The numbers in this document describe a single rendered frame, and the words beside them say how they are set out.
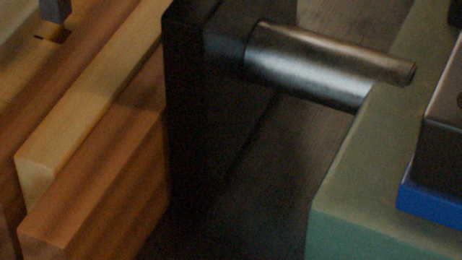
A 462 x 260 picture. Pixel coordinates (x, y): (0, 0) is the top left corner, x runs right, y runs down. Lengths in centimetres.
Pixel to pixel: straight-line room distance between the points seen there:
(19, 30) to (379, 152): 15
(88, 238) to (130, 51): 8
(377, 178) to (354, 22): 16
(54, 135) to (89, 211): 3
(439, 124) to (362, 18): 19
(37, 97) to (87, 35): 4
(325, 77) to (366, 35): 11
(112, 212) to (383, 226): 9
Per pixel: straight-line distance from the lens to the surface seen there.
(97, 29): 37
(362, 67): 33
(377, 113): 32
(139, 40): 35
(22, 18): 38
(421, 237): 29
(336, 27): 44
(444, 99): 27
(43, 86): 35
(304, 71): 34
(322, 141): 39
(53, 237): 30
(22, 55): 38
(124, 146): 32
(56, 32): 39
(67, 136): 32
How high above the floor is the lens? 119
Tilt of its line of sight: 47 degrees down
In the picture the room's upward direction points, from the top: straight up
